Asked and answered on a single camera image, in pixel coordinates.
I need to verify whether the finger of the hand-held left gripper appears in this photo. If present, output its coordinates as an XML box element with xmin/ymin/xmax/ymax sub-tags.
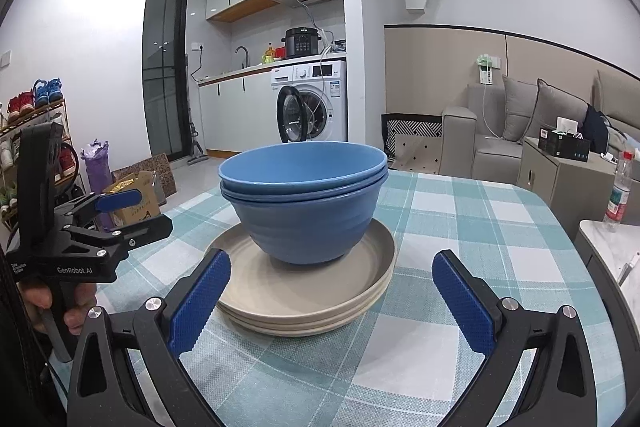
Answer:
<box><xmin>60</xmin><ymin>214</ymin><xmax>174</xmax><ymax>268</ymax></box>
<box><xmin>55</xmin><ymin>188</ymin><xmax>143</xmax><ymax>228</ymax></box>

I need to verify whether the white washing machine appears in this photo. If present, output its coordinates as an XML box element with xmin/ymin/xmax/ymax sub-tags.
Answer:
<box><xmin>271</xmin><ymin>60</ymin><xmax>348</xmax><ymax>145</ymax></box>

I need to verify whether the grey sofa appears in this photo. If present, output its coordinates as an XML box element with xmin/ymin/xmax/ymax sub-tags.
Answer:
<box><xmin>442</xmin><ymin>69</ymin><xmax>640</xmax><ymax>188</ymax></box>

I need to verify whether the grey bedside cabinet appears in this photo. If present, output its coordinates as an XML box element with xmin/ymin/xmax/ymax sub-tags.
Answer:
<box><xmin>516</xmin><ymin>136</ymin><xmax>626</xmax><ymax>228</ymax></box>

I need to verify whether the small white gadget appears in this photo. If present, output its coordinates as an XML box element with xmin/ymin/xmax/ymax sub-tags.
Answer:
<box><xmin>617</xmin><ymin>252</ymin><xmax>638</xmax><ymax>285</ymax></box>

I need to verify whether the purple bag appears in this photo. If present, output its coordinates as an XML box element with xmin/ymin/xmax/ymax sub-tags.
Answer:
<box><xmin>80</xmin><ymin>139</ymin><xmax>116</xmax><ymax>233</ymax></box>

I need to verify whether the patterned brown flat box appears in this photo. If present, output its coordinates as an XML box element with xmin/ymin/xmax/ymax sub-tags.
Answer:
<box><xmin>112</xmin><ymin>153</ymin><xmax>178</xmax><ymax>198</ymax></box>

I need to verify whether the black and white patterned rug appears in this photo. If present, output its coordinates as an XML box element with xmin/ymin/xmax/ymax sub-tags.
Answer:
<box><xmin>381</xmin><ymin>113</ymin><xmax>446</xmax><ymax>175</ymax></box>

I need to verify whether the wooden shoe rack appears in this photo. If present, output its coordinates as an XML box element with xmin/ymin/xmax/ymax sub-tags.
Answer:
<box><xmin>0</xmin><ymin>99</ymin><xmax>73</xmax><ymax>233</ymax></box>

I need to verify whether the teal checked tablecloth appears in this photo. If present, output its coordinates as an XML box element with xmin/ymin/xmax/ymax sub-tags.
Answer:
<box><xmin>95</xmin><ymin>169</ymin><xmax>621</xmax><ymax>427</ymax></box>

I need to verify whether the white side table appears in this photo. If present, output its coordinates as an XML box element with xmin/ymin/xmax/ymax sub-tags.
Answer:
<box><xmin>575</xmin><ymin>219</ymin><xmax>640</xmax><ymax>303</ymax></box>

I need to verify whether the grey floor mop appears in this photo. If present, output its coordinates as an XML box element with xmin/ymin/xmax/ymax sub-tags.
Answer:
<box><xmin>184</xmin><ymin>54</ymin><xmax>208</xmax><ymax>165</ymax></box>

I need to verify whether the white kitchen base cabinet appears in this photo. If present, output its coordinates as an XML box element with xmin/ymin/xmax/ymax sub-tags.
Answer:
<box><xmin>197</xmin><ymin>69</ymin><xmax>281</xmax><ymax>155</ymax></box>

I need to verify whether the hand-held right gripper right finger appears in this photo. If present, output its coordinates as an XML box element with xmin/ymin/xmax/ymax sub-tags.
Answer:
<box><xmin>432</xmin><ymin>250</ymin><xmax>613</xmax><ymax>427</ymax></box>

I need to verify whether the printed cardboard box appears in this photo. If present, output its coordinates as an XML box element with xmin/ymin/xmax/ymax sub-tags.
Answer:
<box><xmin>102</xmin><ymin>171</ymin><xmax>161</xmax><ymax>228</ymax></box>

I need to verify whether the clear water bottle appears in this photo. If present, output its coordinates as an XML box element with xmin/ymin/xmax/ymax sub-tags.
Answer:
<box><xmin>602</xmin><ymin>150</ymin><xmax>633</xmax><ymax>233</ymax></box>

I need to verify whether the dark clothing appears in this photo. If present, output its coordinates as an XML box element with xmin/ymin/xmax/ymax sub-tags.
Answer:
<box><xmin>581</xmin><ymin>104</ymin><xmax>612</xmax><ymax>152</ymax></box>

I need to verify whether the blue bowl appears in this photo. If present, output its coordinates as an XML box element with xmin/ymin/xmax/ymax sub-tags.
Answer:
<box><xmin>220</xmin><ymin>172</ymin><xmax>390</xmax><ymax>208</ymax></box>
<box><xmin>218</xmin><ymin>143</ymin><xmax>389</xmax><ymax>195</ymax></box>
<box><xmin>227</xmin><ymin>187</ymin><xmax>388</xmax><ymax>266</ymax></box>

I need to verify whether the grey cushion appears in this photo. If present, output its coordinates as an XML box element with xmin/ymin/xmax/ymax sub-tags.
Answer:
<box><xmin>530</xmin><ymin>78</ymin><xmax>591</xmax><ymax>142</ymax></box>
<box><xmin>501</xmin><ymin>74</ymin><xmax>541</xmax><ymax>142</ymax></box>

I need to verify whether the dark glass door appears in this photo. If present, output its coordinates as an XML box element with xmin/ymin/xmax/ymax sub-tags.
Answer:
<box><xmin>142</xmin><ymin>0</ymin><xmax>190</xmax><ymax>162</ymax></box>

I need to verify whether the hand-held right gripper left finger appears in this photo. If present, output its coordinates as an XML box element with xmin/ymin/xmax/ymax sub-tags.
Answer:
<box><xmin>65</xmin><ymin>248</ymin><xmax>232</xmax><ymax>427</ymax></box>

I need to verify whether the beige plate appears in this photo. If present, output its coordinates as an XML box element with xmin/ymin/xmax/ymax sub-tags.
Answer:
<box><xmin>215</xmin><ymin>272</ymin><xmax>395</xmax><ymax>327</ymax></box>
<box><xmin>225</xmin><ymin>292</ymin><xmax>388</xmax><ymax>338</ymax></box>
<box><xmin>202</xmin><ymin>218</ymin><xmax>397</xmax><ymax>319</ymax></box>

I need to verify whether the person's left hand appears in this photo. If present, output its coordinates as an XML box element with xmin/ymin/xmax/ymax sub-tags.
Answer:
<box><xmin>19</xmin><ymin>281</ymin><xmax>97</xmax><ymax>338</ymax></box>

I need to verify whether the black box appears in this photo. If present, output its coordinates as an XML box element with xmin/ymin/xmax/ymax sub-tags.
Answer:
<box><xmin>538</xmin><ymin>130</ymin><xmax>592</xmax><ymax>162</ymax></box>

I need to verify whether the black pressure cooker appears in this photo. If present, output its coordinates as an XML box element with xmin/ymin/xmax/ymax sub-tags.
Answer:
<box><xmin>282</xmin><ymin>27</ymin><xmax>322</xmax><ymax>56</ymax></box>

